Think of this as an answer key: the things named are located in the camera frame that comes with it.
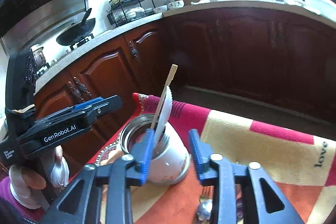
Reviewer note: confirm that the left hand white glove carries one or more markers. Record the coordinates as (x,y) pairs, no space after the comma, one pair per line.
(25,183)

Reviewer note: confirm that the dark wood base cabinets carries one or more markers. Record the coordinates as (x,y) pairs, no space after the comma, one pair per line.
(276,66)

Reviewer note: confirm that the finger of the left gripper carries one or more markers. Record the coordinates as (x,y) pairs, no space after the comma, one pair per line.
(77,111)
(108,105)

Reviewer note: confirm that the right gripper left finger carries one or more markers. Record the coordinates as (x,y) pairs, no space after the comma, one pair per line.
(129,170)

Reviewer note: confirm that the glass pot on stove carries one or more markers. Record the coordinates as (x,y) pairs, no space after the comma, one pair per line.
(39,56)

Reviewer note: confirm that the steel range hood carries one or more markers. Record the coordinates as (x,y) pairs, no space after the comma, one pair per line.
(23,21)

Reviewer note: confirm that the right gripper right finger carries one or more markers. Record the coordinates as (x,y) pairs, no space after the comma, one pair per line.
(215,170)

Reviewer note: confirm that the colourful fleece blanket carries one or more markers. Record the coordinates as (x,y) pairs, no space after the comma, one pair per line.
(302,165)

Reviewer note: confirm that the pale bamboo chopstick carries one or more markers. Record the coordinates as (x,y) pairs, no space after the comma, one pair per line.
(169,79)

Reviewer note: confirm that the white steel thermos jar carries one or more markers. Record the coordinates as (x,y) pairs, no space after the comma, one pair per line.
(171,160)

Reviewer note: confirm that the silver spoon round bowl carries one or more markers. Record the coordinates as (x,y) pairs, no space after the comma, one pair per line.
(204,210)

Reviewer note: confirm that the black wok on stove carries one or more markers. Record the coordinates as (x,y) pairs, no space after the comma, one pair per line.
(76,32)

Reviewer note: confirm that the white plastic scraper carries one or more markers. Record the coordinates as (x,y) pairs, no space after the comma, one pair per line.
(164,115)

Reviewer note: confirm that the white basin on counter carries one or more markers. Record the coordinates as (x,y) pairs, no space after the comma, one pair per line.
(327,8)

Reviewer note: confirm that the black dish rack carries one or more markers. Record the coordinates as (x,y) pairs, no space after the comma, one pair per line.
(121,12)

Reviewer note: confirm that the purple sleeve forearm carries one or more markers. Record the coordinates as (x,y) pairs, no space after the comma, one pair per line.
(12,211)

